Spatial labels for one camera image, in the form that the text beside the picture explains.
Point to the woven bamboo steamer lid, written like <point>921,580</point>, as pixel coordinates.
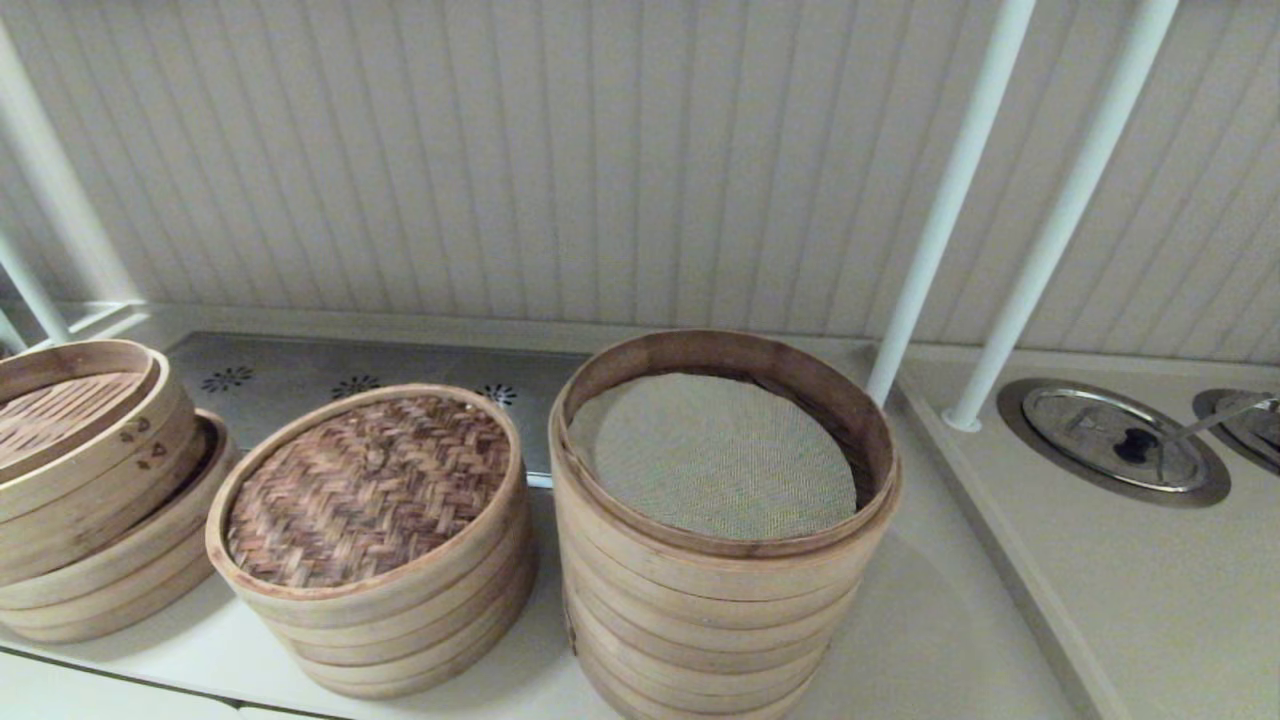
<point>370,490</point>

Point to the grey mesh steamer liner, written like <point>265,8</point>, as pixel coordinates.
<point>710,460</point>

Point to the tall bamboo steamer stack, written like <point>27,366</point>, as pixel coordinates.
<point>700,620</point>

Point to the short bamboo steamer stack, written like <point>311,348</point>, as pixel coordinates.
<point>430,655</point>

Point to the round steel lid black knob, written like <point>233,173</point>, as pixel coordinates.
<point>1080,420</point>

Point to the round steel pot lid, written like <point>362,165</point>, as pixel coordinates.
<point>1250,430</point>

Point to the perforated steel steam panel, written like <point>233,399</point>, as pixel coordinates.
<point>300,365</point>

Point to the thick white metal pole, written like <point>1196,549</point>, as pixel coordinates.
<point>60,180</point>

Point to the thin white metal pole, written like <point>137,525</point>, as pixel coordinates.
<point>35,295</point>

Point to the white rack base rail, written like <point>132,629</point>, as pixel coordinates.
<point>100,315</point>

